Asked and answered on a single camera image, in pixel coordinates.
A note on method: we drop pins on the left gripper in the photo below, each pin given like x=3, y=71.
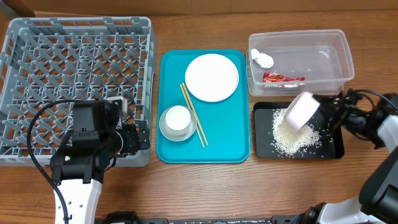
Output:
x=134, y=144

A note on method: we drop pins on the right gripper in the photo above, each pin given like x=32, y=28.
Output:
x=337, y=106

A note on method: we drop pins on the small white bowl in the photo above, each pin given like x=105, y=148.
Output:
x=301, y=110

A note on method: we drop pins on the grey bowl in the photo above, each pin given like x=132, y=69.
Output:
x=174, y=135

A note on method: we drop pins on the white paper cup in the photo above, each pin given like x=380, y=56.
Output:
x=178, y=118

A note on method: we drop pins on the white rice pile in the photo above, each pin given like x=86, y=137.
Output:
x=288, y=142

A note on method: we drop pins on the red snack wrapper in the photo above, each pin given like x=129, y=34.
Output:
x=272, y=77

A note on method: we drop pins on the white tissue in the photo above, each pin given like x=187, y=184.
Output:
x=263, y=60

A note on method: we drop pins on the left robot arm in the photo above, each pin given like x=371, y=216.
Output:
x=78, y=166

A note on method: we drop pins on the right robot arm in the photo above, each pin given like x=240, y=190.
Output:
x=377, y=200

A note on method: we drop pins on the grey dishwasher rack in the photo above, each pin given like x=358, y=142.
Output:
x=48, y=62

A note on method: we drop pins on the clear plastic bin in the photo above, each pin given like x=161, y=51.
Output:
x=322, y=57

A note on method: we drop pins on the black tray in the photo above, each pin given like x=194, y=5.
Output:
x=263, y=116

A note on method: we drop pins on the wooden chopstick left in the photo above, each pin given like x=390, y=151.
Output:
x=193, y=116

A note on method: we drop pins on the wooden chopstick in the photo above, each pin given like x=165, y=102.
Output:
x=193, y=116
x=200, y=130

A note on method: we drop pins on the wooden chopstick right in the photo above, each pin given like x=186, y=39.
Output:
x=200, y=130

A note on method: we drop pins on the teal serving tray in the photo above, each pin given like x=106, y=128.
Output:
x=226, y=124

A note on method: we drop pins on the large white plate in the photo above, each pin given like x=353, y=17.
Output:
x=211, y=77

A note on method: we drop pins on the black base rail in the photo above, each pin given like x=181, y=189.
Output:
x=124, y=217

